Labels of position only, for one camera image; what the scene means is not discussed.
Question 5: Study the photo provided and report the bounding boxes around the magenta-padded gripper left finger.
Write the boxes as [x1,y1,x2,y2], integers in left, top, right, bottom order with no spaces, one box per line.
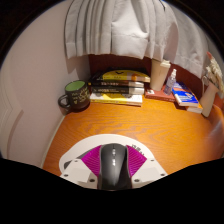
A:
[59,144,103,190]

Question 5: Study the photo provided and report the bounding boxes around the white curtain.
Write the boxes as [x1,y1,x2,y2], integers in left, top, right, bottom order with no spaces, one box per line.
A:
[64,0,214,79]

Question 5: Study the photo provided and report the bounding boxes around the yellow orange book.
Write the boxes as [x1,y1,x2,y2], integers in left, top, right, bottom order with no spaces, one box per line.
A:
[185,99,204,114]

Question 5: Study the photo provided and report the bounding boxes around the red book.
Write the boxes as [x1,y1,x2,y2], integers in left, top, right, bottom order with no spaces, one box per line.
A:
[144,84,177,103]

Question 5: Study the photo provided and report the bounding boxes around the yellow and white book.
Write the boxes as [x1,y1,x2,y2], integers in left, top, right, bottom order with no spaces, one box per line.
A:
[89,92,144,107]

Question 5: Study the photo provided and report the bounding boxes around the dark mug green inside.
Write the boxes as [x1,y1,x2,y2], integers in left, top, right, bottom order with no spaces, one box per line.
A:
[58,80,91,113]

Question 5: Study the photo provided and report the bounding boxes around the blue book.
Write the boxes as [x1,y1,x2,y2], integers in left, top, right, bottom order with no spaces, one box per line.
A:
[171,81,200,108]

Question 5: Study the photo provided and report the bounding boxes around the black computer mouse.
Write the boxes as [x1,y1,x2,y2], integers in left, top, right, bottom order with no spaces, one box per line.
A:
[98,143,130,191]

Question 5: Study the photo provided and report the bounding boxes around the yellow and black book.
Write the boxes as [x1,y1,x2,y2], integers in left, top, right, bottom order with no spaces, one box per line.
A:
[96,69,152,83]

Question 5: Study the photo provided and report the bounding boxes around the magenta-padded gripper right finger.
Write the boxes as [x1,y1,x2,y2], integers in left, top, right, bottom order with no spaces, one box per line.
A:
[125,144,168,189]

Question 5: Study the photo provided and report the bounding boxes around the round white mouse pad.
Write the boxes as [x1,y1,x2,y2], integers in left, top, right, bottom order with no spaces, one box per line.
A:
[58,133,158,188]

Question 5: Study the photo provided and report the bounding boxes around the beige lidded tumbler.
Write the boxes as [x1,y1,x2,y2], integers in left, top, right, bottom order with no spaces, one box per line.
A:
[149,58,172,92]

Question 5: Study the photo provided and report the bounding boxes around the small clear spray bottle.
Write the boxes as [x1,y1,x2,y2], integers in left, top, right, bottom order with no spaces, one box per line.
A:
[163,68,178,96]

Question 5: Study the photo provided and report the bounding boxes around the white ceramic jug vase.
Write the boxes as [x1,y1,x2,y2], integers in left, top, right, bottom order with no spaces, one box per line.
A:
[199,81,219,118]

